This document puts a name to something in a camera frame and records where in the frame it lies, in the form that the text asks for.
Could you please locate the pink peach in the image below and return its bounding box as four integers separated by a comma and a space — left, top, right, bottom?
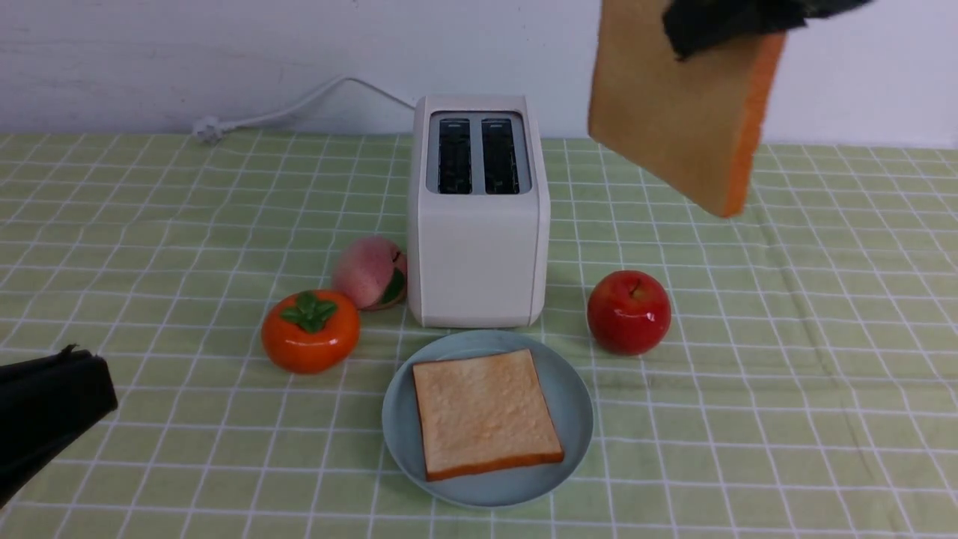
332, 236, 408, 311

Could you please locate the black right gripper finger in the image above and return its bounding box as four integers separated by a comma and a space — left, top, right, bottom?
662, 1, 870, 61

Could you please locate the white two-slot toaster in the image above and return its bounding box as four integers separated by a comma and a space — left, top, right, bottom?
406, 94, 551, 329

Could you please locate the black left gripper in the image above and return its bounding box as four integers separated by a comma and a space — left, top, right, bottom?
1, 344, 118, 505

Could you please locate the orange persimmon with green leaf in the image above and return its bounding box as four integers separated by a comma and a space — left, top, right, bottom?
260, 289, 361, 375

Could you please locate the light blue round plate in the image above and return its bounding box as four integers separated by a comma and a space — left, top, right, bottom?
381, 330, 595, 511

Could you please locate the toast slice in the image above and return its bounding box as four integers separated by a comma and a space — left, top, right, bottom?
412, 349, 565, 482
588, 1, 786, 218

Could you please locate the white power cable with plug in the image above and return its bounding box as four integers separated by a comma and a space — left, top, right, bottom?
192, 75, 418, 144

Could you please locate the red apple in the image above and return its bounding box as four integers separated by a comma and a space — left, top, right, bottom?
586, 269, 673, 356

